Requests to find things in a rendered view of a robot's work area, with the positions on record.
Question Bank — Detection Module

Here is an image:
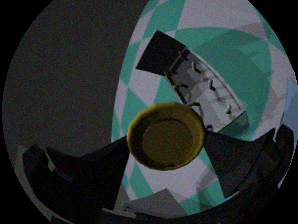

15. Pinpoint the light blue flat mat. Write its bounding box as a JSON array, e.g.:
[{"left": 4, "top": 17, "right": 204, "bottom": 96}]
[{"left": 277, "top": 77, "right": 298, "bottom": 160}]

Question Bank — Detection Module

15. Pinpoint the olive-gold round plate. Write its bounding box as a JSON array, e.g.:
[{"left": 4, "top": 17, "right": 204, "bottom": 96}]
[{"left": 126, "top": 101, "right": 206, "bottom": 172}]

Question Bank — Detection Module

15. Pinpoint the grey dish rack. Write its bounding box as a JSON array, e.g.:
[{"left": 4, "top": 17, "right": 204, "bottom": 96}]
[{"left": 134, "top": 30, "right": 246, "bottom": 133}]

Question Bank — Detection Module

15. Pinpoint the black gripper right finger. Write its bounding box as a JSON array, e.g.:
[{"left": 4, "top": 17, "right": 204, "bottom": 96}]
[{"left": 204, "top": 128, "right": 275, "bottom": 198}]

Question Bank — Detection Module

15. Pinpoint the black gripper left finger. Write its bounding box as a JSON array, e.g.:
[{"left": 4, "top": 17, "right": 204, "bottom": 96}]
[{"left": 45, "top": 136, "right": 130, "bottom": 210}]

